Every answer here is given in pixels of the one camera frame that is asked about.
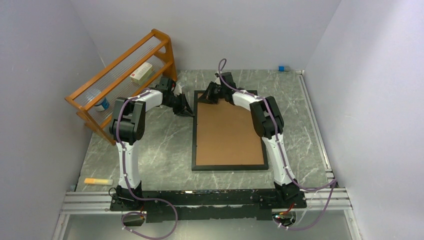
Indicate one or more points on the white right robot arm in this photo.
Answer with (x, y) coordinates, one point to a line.
(268, 124)

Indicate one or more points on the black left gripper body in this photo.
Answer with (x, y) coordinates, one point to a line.
(178, 104)

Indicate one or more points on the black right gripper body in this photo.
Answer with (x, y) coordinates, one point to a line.
(215, 93)

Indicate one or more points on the white red medicine box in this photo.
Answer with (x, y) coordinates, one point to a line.
(142, 73)

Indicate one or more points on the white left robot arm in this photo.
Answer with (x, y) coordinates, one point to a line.
(128, 125)

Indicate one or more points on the orange yellow marker pen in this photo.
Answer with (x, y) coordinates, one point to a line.
(98, 181)

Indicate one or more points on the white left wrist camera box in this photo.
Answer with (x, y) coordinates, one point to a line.
(178, 89)

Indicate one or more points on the blue capped small bottle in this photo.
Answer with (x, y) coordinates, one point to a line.
(284, 68)

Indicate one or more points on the brown backing board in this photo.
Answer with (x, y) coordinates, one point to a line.
(228, 132)

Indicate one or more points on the black picture frame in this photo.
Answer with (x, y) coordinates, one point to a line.
(193, 132)

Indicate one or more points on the blue labelled plastic bottle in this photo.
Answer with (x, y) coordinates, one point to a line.
(102, 104)

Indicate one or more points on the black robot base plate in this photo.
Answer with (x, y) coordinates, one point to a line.
(169, 205)

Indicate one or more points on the orange wooden shelf rack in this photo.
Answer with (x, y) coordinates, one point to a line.
(114, 80)

